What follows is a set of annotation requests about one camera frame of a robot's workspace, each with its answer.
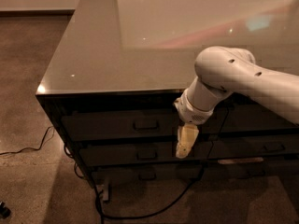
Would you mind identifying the small black floor object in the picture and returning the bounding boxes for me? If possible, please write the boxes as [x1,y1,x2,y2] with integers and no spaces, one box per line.
[0,202,11,219]

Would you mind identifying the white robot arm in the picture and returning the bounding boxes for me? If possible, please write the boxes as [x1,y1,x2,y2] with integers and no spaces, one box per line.
[174,46,299,159]

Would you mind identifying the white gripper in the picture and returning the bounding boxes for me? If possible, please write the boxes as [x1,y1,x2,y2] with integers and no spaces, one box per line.
[174,90,213,159]

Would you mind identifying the thin black floor cable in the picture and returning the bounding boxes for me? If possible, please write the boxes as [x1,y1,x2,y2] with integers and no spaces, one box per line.
[0,125,56,157]

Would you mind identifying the thick black floor cable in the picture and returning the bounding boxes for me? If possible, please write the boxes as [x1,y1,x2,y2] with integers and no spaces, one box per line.
[63,143,206,224]

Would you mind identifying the dark glossy drawer cabinet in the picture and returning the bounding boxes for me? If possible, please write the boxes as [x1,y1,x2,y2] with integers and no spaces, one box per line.
[35,0,299,203]

